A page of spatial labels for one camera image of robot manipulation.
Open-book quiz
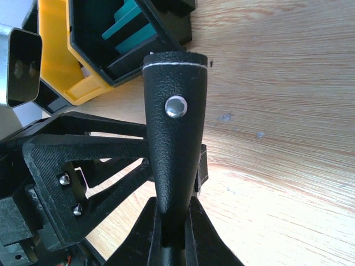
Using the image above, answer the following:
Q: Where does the teal card stack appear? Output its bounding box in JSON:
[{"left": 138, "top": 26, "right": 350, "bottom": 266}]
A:
[{"left": 102, "top": 0, "right": 156, "bottom": 54}]

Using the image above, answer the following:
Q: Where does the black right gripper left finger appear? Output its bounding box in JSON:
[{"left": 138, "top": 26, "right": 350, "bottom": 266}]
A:
[{"left": 105, "top": 197, "right": 162, "bottom": 266}]

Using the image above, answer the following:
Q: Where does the black leather card holder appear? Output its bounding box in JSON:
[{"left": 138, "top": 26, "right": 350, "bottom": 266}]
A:
[{"left": 143, "top": 52, "right": 208, "bottom": 265}]

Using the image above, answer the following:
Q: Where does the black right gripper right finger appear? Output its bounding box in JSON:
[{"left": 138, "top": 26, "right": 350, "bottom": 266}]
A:
[{"left": 185, "top": 197, "right": 243, "bottom": 266}]

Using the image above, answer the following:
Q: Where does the black right card bin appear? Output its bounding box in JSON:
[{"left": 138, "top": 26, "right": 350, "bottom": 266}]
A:
[{"left": 67, "top": 1, "right": 196, "bottom": 86}]

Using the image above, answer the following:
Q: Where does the yellow middle card bin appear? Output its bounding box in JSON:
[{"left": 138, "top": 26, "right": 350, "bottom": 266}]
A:
[{"left": 38, "top": 1, "right": 114, "bottom": 106}]

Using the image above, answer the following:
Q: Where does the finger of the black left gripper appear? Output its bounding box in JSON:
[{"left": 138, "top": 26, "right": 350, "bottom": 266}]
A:
[
  {"left": 41, "top": 112, "right": 147, "bottom": 139},
  {"left": 22, "top": 134, "right": 153, "bottom": 250}
]

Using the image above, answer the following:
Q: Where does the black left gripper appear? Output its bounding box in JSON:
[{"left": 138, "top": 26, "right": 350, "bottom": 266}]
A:
[{"left": 1, "top": 119, "right": 105, "bottom": 265}]

